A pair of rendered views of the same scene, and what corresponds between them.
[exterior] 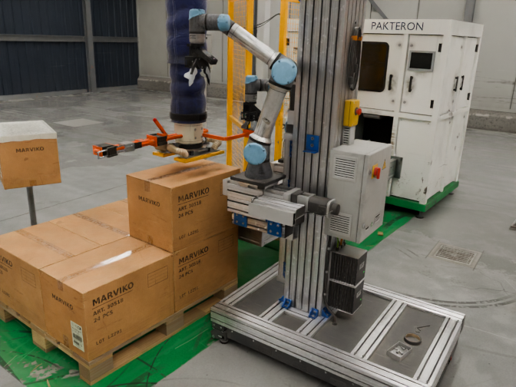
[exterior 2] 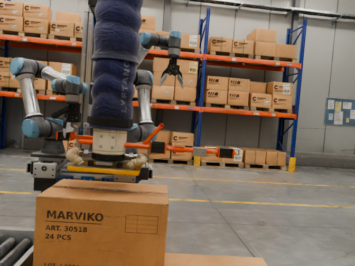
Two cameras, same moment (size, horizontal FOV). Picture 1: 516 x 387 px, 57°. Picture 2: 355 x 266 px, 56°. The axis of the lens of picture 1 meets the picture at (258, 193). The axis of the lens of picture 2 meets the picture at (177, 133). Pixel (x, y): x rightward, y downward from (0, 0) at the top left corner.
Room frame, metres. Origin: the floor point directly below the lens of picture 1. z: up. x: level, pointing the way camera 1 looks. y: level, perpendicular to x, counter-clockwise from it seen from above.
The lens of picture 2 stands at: (3.72, 1.97, 1.36)
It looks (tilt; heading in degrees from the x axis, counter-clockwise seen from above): 3 degrees down; 230
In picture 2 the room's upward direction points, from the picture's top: 4 degrees clockwise
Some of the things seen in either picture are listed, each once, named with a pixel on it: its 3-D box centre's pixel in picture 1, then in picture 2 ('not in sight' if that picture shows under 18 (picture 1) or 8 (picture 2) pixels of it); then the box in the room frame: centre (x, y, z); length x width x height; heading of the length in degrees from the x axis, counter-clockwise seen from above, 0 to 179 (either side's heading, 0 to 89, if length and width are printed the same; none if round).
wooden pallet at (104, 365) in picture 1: (123, 296); not in sight; (2.82, 0.88, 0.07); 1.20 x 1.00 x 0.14; 143
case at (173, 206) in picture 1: (185, 200); (107, 227); (2.88, 0.46, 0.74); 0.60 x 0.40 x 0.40; 143
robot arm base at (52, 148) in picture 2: not in sight; (53, 145); (2.92, -0.27, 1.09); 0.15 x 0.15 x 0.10
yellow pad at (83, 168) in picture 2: (178, 147); (104, 166); (2.94, 0.51, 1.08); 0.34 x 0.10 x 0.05; 142
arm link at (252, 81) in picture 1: (251, 84); (72, 85); (2.95, 0.06, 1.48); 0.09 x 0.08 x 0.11; 109
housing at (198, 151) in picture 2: (126, 147); (198, 151); (2.52, 0.72, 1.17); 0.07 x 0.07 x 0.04; 52
